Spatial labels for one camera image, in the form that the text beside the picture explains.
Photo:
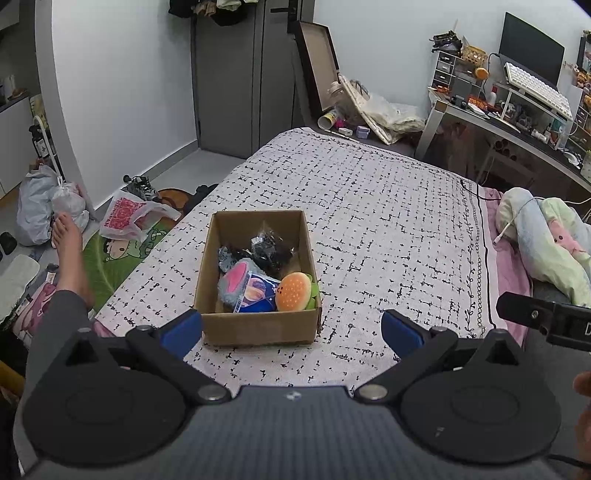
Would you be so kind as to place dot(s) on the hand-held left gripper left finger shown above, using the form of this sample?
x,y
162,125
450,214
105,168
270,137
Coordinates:
x,y
182,330

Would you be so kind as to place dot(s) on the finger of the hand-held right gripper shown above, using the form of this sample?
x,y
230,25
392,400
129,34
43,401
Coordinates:
x,y
521,309

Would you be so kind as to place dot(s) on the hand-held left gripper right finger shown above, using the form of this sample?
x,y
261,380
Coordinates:
x,y
401,334

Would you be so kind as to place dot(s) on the gray plush toy pink ear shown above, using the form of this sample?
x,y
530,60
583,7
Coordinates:
x,y
235,279

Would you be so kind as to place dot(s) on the brown cardboard box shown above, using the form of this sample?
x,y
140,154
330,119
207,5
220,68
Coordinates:
x,y
258,330

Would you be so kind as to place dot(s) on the blue planet print pouch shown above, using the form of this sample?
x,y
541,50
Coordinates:
x,y
256,293

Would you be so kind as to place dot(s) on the green plush toy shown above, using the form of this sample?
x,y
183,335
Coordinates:
x,y
315,293

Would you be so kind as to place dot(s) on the black doll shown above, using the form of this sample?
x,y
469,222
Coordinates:
x,y
268,251

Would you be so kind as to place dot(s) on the hamburger plush toy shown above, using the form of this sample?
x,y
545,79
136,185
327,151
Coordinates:
x,y
293,290

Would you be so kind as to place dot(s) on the person's right hand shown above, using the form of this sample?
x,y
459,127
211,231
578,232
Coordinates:
x,y
582,429

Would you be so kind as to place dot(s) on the pink bed sheet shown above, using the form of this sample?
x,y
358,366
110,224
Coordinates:
x,y
508,263

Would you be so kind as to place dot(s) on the pastel fleece blanket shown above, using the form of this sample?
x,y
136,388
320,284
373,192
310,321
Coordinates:
x,y
554,240

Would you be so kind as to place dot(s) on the green cartoon floor mat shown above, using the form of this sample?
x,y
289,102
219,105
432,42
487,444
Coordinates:
x,y
115,263

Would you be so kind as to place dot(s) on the red white plastic bag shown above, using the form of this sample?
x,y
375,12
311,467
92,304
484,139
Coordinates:
x,y
124,217

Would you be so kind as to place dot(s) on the white black checked bed blanket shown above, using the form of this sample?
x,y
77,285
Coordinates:
x,y
369,207

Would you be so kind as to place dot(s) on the person's leg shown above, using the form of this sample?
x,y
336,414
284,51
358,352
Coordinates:
x,y
69,258

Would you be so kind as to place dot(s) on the black white sneakers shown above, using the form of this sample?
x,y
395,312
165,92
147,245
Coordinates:
x,y
141,188

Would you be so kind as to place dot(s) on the pink printed cloth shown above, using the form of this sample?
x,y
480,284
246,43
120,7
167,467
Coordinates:
x,y
32,309

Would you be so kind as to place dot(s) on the gray desk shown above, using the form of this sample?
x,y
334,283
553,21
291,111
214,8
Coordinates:
x,y
531,141

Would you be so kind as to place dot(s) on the white floor rug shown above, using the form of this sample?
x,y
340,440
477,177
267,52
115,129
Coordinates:
x,y
16,281

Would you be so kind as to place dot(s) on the gray plastic bag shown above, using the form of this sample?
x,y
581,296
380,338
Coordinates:
x,y
34,207

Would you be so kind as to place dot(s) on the small purple box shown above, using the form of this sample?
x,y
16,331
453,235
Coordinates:
x,y
363,133

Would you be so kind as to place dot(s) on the white monitor riser shelf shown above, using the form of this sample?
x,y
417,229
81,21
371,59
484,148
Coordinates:
x,y
501,94

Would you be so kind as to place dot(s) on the cream tote bag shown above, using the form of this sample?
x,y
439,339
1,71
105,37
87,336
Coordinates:
x,y
388,115

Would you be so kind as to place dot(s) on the white keyboard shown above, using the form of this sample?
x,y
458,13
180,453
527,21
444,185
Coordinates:
x,y
538,90

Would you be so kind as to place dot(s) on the shelf with small figurines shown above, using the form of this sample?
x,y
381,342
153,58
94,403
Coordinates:
x,y
584,92

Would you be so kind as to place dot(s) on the paper tube can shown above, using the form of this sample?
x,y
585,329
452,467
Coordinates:
x,y
328,120

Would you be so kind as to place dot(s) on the orange round toy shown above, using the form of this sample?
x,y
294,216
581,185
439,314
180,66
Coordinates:
x,y
481,73

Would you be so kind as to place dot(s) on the gray desktop drawer organizer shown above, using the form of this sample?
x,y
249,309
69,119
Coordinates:
x,y
450,69

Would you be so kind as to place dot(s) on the gold woven basket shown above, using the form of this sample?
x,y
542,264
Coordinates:
x,y
474,55

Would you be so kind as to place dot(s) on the gray wardrobe door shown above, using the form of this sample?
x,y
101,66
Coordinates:
x,y
249,78

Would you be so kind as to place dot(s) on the black computer monitor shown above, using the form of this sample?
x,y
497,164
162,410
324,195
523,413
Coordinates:
x,y
531,46

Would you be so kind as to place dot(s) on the hanging dark clothes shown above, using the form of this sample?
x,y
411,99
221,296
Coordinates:
x,y
207,9

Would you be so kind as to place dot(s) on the black picture frame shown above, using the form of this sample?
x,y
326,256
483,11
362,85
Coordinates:
x,y
318,69

